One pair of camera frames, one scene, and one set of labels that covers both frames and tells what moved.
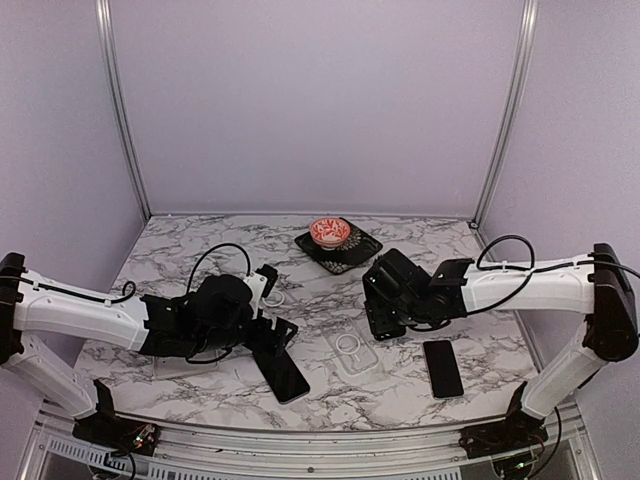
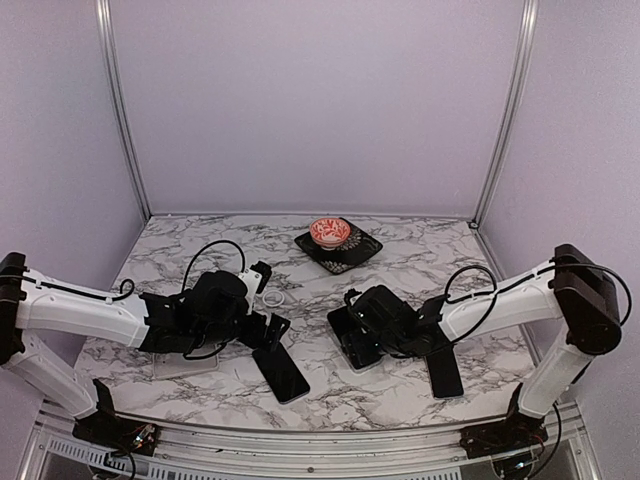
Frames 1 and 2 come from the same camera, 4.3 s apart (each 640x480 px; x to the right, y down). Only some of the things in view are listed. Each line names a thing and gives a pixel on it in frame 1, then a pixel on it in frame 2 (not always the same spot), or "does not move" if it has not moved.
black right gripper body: (404, 315) → (388, 343)
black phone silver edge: (283, 375) does not move
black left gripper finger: (263, 338) does not move
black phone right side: (443, 368) does not move
